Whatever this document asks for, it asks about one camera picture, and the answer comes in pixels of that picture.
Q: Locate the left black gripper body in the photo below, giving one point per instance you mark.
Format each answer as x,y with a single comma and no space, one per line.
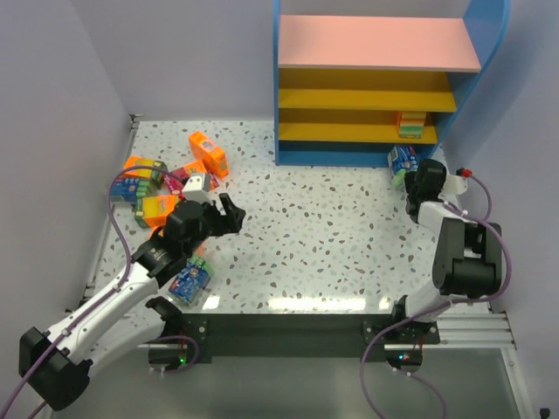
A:
219,219

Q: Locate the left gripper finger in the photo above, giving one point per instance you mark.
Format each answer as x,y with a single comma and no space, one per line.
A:
223,226
232,212

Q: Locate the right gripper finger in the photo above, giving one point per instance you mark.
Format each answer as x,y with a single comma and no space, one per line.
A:
412,190
414,176

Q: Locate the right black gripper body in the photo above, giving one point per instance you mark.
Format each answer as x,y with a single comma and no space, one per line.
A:
413,186

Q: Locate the blue sponge pack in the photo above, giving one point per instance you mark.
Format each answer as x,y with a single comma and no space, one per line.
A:
129,190
191,280
401,160

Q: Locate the blue sponge pack front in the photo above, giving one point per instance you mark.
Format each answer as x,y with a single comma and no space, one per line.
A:
191,280

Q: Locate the orange Scrub Daddy box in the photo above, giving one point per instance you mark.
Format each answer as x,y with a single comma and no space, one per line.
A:
200,249

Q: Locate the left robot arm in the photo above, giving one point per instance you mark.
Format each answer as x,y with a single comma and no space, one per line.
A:
59,362

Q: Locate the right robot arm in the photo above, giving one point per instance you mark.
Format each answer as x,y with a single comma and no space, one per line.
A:
467,261

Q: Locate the blue shelf unit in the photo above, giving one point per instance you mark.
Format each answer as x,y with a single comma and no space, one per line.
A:
339,81

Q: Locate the orange yellow sponge box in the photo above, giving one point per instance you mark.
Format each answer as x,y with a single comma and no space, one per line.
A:
152,211

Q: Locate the pink sponge box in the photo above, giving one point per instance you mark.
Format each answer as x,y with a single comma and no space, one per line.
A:
179,176

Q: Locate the orange box upright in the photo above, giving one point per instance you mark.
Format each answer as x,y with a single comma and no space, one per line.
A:
212,155

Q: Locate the orange green sponge box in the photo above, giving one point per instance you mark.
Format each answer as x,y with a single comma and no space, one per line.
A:
144,169

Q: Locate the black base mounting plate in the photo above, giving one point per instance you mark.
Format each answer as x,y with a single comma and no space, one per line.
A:
272,335

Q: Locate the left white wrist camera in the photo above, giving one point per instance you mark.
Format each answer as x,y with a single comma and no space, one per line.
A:
197,188

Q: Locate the aluminium frame rail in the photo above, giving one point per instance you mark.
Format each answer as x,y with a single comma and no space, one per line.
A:
488,331

